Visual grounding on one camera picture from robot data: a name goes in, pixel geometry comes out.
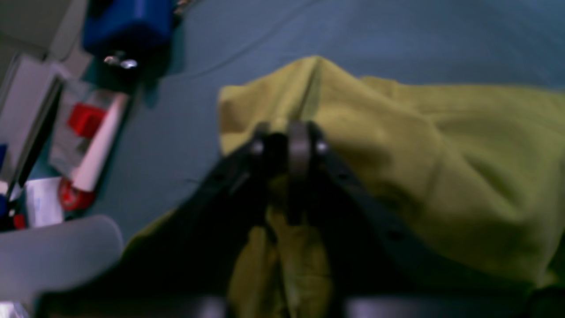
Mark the olive green t-shirt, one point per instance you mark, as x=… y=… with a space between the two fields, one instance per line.
x=476 y=170

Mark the blue table cloth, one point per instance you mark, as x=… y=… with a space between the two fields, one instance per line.
x=169 y=139

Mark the blue plastic device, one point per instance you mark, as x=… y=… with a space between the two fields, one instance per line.
x=128 y=40

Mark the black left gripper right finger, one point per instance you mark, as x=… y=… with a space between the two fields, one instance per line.
x=370 y=248

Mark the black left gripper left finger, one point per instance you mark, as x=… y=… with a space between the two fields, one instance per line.
x=195 y=247

